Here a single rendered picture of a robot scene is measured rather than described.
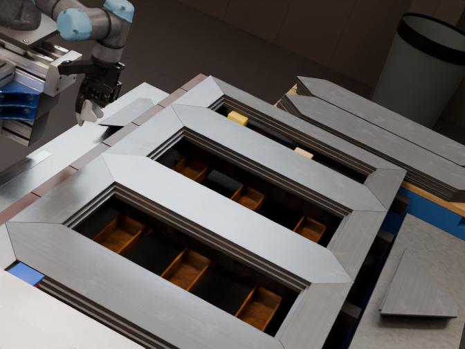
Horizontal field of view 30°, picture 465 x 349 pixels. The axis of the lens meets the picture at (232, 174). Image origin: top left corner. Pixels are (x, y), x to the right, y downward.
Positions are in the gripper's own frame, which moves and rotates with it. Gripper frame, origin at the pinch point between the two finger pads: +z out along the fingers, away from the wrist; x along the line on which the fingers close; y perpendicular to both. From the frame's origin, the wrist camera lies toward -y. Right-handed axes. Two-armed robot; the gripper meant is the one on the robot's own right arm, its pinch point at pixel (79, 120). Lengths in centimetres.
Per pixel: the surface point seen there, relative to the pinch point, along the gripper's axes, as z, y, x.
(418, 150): 5, 83, 97
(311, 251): 5, 70, 4
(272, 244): 5, 60, -2
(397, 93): 62, 59, 304
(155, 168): 5.5, 22.6, 5.0
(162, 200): 5.5, 30.9, -7.4
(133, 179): 5.5, 20.9, -5.1
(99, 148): 7.8, 5.9, 5.0
